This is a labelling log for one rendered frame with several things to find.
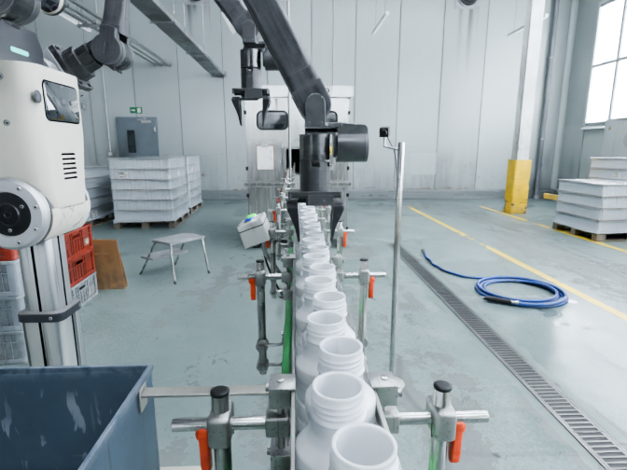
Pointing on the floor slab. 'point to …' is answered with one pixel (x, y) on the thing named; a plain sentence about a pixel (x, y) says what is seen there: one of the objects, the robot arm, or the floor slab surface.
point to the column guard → (517, 186)
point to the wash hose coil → (514, 297)
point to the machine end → (261, 178)
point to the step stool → (173, 249)
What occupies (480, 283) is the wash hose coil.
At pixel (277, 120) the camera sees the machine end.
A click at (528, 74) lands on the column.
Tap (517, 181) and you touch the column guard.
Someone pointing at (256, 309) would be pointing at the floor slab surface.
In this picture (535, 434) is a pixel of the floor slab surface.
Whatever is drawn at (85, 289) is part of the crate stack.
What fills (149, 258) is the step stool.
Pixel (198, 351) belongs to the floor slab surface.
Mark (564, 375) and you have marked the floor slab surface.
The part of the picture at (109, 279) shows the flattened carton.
